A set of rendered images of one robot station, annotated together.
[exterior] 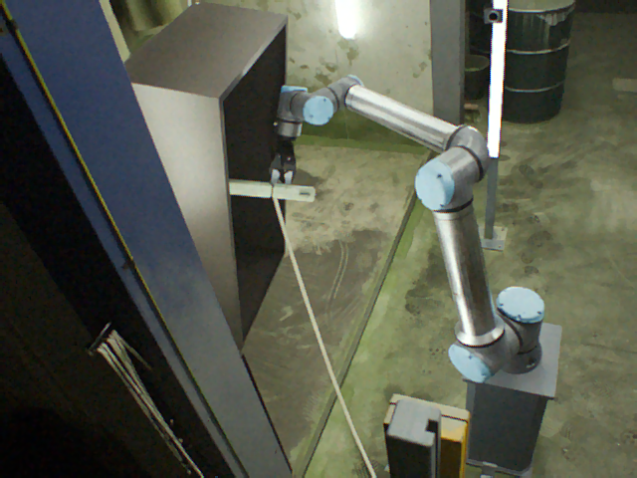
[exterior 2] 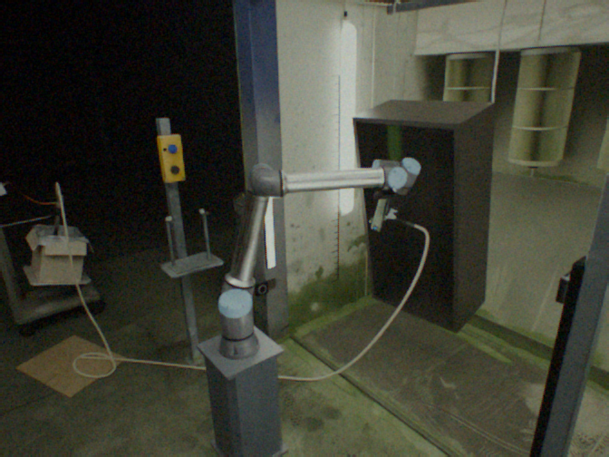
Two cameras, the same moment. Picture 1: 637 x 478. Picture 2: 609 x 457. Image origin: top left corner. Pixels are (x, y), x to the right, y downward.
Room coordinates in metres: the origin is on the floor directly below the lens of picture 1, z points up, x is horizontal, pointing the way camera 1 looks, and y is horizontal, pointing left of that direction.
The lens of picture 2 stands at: (2.03, -1.99, 1.84)
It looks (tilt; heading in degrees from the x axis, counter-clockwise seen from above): 21 degrees down; 114
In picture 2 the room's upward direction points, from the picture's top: 2 degrees counter-clockwise
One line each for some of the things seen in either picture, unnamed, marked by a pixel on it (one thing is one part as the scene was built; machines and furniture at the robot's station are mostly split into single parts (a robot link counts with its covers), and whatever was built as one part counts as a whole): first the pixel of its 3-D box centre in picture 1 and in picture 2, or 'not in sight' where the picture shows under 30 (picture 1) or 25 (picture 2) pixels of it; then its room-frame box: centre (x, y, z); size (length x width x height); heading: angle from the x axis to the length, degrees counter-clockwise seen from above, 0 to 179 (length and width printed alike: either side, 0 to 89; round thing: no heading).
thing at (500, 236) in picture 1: (488, 237); not in sight; (2.30, -0.98, 0.01); 0.20 x 0.20 x 0.01; 61
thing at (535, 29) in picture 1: (528, 56); not in sight; (3.62, -1.76, 0.44); 0.59 x 0.58 x 0.89; 166
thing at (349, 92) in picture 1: (405, 120); (328, 179); (1.44, -0.32, 1.42); 0.68 x 0.12 x 0.12; 31
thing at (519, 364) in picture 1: (515, 343); (238, 338); (1.08, -0.59, 0.69); 0.19 x 0.19 x 0.10
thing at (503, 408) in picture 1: (505, 399); (245, 400); (1.08, -0.59, 0.32); 0.31 x 0.31 x 0.64; 61
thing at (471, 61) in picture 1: (470, 78); not in sight; (4.00, -1.46, 0.14); 0.31 x 0.29 x 0.28; 151
